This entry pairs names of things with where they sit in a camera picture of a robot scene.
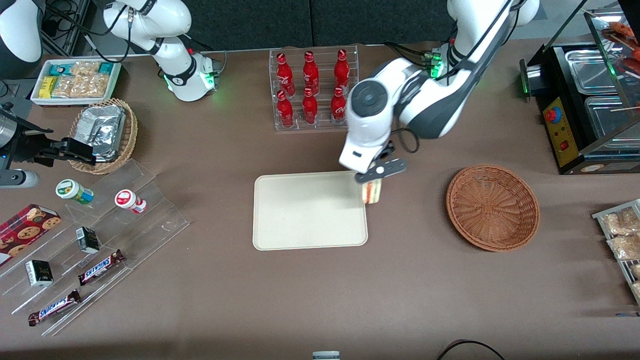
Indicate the red cola bottle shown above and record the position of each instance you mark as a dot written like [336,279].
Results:
[310,107]
[285,112]
[285,75]
[311,75]
[337,107]
[341,70]

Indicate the white rectangular snack tray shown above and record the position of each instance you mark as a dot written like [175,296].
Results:
[70,102]

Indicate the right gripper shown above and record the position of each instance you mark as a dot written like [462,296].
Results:
[26,148]

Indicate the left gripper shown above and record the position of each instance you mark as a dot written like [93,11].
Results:
[386,150]

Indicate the cream plastic tray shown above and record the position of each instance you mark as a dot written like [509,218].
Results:
[310,210]

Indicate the thin wooden skewer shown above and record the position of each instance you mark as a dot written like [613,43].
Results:
[625,108]

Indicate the clear acrylic bottle rack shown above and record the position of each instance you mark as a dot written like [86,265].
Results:
[324,126]

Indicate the teal snack pack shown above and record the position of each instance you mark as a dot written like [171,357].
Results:
[59,70]
[106,68]

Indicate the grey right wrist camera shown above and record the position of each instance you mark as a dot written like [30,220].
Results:
[20,179]

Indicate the red skewered food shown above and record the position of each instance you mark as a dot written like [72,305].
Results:
[621,32]
[632,57]

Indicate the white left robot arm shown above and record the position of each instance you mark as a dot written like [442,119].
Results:
[430,105]

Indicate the clear bag of nuts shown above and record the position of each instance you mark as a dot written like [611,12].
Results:
[637,271]
[637,289]
[627,247]
[622,222]

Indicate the stainless steel pan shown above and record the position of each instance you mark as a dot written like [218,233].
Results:
[607,120]
[592,72]

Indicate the round brown wicker basket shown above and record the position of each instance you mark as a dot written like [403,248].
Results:
[492,207]

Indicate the green-lidded white cup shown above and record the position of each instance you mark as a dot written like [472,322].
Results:
[72,191]

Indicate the triangular white bread sandwich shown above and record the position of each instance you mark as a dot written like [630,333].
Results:
[372,194]

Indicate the red-lidded white bottle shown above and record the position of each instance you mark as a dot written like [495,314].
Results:
[127,200]

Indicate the black food warmer yellow panel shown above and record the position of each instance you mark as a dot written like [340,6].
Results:
[562,135]

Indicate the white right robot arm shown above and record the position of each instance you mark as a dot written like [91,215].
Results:
[175,55]

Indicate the small black carton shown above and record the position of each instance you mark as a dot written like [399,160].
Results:
[39,273]
[88,241]

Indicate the grey slatted snack rack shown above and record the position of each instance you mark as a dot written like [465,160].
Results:
[625,267]

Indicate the silver foil packet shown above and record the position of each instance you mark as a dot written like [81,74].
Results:
[100,130]

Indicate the small grey box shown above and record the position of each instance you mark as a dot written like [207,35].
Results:
[326,356]

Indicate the clear acrylic stepped stand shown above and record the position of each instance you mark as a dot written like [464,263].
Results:
[150,225]

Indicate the tan wicker basket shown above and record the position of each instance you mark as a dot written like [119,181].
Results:
[128,145]

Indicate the Snickers chocolate bar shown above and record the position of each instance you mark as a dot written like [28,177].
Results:
[54,308]
[99,268]

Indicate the red plaid cookie box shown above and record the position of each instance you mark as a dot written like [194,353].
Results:
[25,230]

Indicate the yellow snack pack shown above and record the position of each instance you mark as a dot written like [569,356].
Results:
[48,87]

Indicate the clear bag of crackers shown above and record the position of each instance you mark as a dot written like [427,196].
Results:
[85,68]
[62,86]
[91,86]

